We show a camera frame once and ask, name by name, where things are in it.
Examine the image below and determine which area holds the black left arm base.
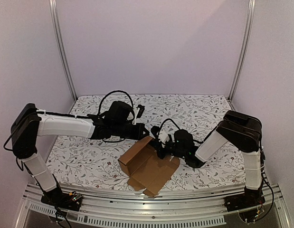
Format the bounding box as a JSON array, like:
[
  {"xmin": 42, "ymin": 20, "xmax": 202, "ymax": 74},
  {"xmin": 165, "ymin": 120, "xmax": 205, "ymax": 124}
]
[{"xmin": 41, "ymin": 189, "xmax": 83, "ymax": 211}]

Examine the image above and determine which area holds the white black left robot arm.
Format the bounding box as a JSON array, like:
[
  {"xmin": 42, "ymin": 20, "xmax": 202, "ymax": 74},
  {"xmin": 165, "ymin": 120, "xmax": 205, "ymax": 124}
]
[{"xmin": 3, "ymin": 101, "xmax": 149, "ymax": 206}]

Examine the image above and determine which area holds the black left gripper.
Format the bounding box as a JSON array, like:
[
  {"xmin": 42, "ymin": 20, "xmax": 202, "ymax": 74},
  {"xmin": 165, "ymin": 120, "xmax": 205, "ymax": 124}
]
[{"xmin": 112, "ymin": 122, "xmax": 149, "ymax": 140}]

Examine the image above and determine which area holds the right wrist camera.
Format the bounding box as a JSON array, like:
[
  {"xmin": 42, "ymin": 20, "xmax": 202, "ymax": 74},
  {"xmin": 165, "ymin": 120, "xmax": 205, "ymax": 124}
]
[{"xmin": 151, "ymin": 126, "xmax": 171, "ymax": 145}]

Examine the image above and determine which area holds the floral patterned table mat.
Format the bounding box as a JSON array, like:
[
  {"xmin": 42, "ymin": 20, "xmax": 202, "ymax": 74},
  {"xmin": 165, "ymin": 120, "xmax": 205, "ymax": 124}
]
[{"xmin": 46, "ymin": 93, "xmax": 246, "ymax": 191}]

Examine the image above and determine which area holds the brown cardboard box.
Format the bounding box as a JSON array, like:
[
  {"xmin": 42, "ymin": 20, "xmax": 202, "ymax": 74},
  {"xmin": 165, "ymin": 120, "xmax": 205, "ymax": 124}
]
[{"xmin": 118, "ymin": 136, "xmax": 180, "ymax": 197}]

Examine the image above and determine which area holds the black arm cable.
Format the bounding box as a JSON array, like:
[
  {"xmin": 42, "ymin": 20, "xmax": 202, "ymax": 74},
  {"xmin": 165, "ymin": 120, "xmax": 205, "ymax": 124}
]
[
  {"xmin": 98, "ymin": 90, "xmax": 134, "ymax": 117},
  {"xmin": 158, "ymin": 118, "xmax": 204, "ymax": 144}
]

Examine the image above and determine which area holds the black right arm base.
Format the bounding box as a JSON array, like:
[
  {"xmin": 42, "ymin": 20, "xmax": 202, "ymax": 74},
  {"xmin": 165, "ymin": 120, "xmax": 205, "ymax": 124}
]
[{"xmin": 224, "ymin": 193, "xmax": 265, "ymax": 212}]

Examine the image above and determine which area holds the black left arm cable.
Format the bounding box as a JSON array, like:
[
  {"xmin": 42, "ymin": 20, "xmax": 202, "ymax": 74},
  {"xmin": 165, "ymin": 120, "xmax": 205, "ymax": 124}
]
[{"xmin": 98, "ymin": 90, "xmax": 134, "ymax": 117}]

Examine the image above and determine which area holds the right aluminium frame post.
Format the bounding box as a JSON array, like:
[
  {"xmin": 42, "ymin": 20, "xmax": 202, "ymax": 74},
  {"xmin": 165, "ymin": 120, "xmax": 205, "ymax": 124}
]
[{"xmin": 228, "ymin": 0, "xmax": 256, "ymax": 103}]

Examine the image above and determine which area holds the aluminium frame post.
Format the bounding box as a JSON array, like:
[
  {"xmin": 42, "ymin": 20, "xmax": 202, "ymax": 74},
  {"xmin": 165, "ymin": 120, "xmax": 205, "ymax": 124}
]
[
  {"xmin": 228, "ymin": 0, "xmax": 256, "ymax": 103},
  {"xmin": 49, "ymin": 0, "xmax": 78, "ymax": 101}
]

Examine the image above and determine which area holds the aluminium front rail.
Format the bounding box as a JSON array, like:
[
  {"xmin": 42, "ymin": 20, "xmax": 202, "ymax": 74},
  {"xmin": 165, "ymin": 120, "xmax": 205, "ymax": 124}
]
[{"xmin": 15, "ymin": 185, "xmax": 292, "ymax": 228}]

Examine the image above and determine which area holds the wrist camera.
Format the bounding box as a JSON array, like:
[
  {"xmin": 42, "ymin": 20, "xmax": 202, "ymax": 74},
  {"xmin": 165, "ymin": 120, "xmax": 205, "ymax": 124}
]
[
  {"xmin": 151, "ymin": 126, "xmax": 171, "ymax": 145},
  {"xmin": 132, "ymin": 104, "xmax": 145, "ymax": 125}
]

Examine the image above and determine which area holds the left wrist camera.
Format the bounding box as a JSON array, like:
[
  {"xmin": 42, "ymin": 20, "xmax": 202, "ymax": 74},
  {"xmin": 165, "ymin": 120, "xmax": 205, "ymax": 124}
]
[{"xmin": 132, "ymin": 104, "xmax": 145, "ymax": 125}]

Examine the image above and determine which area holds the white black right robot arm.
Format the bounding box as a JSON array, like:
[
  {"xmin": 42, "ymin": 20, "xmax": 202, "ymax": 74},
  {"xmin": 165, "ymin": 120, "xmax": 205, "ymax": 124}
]
[{"xmin": 151, "ymin": 110, "xmax": 265, "ymax": 207}]

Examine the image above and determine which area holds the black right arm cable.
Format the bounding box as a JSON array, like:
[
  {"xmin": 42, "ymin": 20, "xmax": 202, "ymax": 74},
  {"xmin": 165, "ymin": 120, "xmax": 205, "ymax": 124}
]
[{"xmin": 158, "ymin": 118, "xmax": 204, "ymax": 144}]

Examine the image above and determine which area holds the left aluminium frame post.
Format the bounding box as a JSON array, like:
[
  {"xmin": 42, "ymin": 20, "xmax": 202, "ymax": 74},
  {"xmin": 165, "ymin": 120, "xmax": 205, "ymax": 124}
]
[{"xmin": 49, "ymin": 0, "xmax": 78, "ymax": 101}]

